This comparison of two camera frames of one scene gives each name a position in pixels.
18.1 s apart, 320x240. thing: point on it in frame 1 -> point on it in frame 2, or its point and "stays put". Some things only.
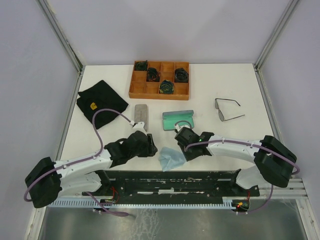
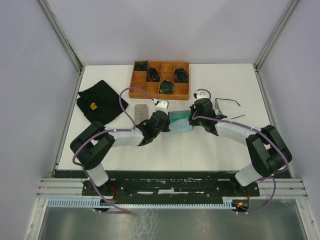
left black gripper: [150, 149] -> [166, 128]
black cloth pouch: [100, 95] stays put
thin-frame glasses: [220, 113] stays put
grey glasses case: [141, 114] stays put
